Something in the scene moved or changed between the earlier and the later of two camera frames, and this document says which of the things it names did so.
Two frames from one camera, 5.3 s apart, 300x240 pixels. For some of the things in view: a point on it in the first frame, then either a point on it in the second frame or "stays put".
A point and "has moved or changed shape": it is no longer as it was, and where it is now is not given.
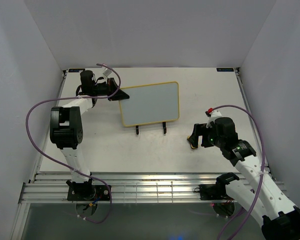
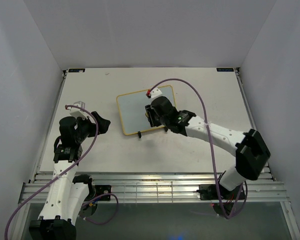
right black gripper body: [209, 137] to [155, 120]
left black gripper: [113, 92] to [103, 123]
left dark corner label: [75, 70] stays put
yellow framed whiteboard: [150, 104] has moved or changed shape
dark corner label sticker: [225, 69] stays put
